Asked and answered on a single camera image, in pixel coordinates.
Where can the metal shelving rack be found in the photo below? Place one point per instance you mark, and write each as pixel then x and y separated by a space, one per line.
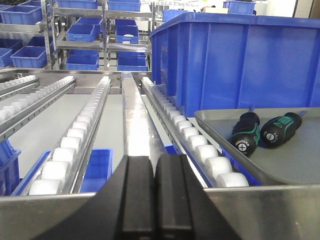
pixel 76 34

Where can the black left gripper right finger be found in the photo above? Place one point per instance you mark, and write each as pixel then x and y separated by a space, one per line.
pixel 184 210

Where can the large blue plastic bin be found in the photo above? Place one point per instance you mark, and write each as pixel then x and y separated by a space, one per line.
pixel 203 61

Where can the grey metal tray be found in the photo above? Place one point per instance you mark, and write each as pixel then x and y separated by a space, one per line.
pixel 296 162

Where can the green black cross screwdriver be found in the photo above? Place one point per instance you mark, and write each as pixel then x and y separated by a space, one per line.
pixel 245 134

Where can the white roller conveyor rail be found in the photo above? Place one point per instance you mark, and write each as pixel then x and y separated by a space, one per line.
pixel 212 167

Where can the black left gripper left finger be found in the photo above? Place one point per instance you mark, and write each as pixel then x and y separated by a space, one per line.
pixel 123 209

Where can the white roller rail left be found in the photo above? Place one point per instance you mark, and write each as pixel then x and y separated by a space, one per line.
pixel 62 169

